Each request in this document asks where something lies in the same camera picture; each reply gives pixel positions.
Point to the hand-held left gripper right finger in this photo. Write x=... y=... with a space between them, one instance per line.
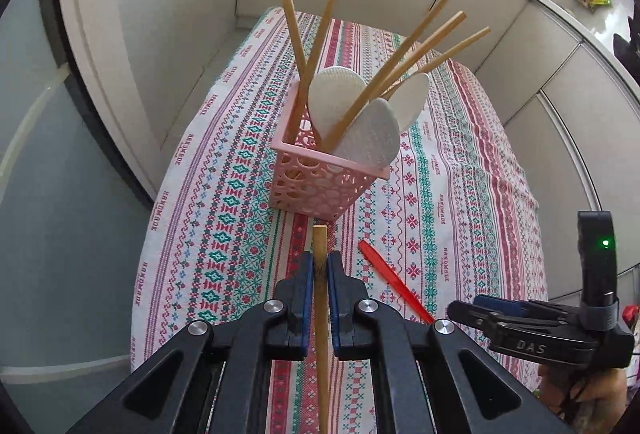
x=334 y=289

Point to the frosted glass sliding door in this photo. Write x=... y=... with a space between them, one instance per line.
x=50 y=214

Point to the patterned tablecloth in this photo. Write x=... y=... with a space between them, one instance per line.
x=225 y=214

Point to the white kitchen base cabinets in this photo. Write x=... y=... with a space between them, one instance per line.
x=550 y=89

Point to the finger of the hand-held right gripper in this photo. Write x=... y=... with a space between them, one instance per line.
x=470 y=314
x=505 y=304

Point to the red plastic knife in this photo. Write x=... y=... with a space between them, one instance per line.
x=385 y=271

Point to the white plastic spoon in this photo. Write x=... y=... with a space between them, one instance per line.
x=412 y=99
x=367 y=134
x=332 y=89

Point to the person's right hand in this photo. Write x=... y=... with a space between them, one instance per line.
x=595 y=394

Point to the black wok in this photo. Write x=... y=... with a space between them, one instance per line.
x=627 y=49

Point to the pink plastic basket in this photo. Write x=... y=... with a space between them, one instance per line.
x=305 y=199

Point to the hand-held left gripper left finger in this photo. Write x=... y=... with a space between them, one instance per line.
x=305 y=284

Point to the white kitchen countertop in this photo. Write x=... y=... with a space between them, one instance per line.
x=560 y=14

